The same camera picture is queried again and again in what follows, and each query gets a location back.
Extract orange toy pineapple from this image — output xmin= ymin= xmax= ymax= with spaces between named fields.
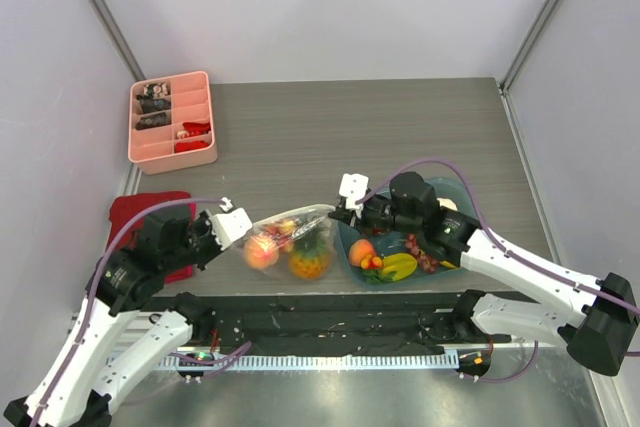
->
xmin=288 ymin=227 xmax=331 ymax=281

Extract clear zip top bag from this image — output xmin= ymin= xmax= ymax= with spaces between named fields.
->
xmin=234 ymin=204 xmax=336 ymax=282

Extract red cherry bunch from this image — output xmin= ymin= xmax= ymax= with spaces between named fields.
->
xmin=260 ymin=217 xmax=306 ymax=253

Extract orange toy peach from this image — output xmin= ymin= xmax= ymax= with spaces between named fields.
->
xmin=347 ymin=239 xmax=376 ymax=267
xmin=243 ymin=235 xmax=280 ymax=271

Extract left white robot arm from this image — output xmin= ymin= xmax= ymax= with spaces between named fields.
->
xmin=4 ymin=211 xmax=230 ymax=426

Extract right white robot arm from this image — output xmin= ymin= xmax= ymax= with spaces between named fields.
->
xmin=330 ymin=172 xmax=639 ymax=377

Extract teal plastic tray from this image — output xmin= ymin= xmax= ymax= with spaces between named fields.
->
xmin=335 ymin=177 xmax=477 ymax=291

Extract small orange cherry cluster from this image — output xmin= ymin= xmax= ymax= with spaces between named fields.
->
xmin=360 ymin=255 xmax=384 ymax=270

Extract yellow green toy starfruit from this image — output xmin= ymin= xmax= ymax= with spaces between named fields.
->
xmin=361 ymin=253 xmax=418 ymax=285

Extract white toy cauliflower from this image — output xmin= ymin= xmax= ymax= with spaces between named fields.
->
xmin=437 ymin=197 xmax=458 ymax=211

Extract purple toy grapes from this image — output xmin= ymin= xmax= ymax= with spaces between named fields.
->
xmin=405 ymin=234 xmax=440 ymax=274

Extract yellow toy lemon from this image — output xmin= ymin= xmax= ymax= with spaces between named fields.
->
xmin=439 ymin=261 xmax=459 ymax=269

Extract pink compartment organizer box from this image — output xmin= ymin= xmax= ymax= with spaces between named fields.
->
xmin=128 ymin=71 xmax=218 ymax=175

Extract red folded cloth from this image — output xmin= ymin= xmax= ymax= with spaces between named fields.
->
xmin=108 ymin=190 xmax=197 ymax=284

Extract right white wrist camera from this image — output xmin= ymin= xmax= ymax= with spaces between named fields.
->
xmin=338 ymin=173 xmax=369 ymax=211

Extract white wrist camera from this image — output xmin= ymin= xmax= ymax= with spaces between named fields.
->
xmin=338 ymin=173 xmax=369 ymax=211
xmin=209 ymin=197 xmax=253 ymax=250

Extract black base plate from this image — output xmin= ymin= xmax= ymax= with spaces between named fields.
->
xmin=132 ymin=289 xmax=514 ymax=356

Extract slotted white cable duct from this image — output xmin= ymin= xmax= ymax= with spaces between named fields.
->
xmin=159 ymin=346 xmax=461 ymax=373

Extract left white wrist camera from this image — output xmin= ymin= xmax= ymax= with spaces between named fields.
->
xmin=209 ymin=197 xmax=253 ymax=250

